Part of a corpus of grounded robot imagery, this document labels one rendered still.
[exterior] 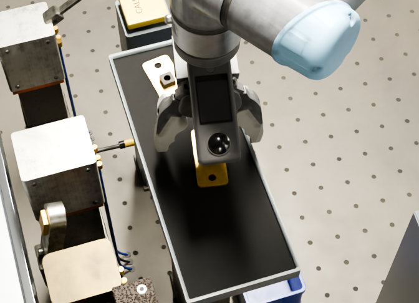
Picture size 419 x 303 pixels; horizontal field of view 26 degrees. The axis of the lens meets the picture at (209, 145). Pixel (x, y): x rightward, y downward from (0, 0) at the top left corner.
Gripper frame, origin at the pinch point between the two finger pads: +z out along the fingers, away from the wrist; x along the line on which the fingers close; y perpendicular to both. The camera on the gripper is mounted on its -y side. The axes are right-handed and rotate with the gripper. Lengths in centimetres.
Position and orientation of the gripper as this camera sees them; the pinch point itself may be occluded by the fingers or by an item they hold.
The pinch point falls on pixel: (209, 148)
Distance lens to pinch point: 111.6
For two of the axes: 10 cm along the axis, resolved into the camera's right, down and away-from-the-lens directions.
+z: 0.0, 5.2, 8.5
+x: -9.9, 1.0, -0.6
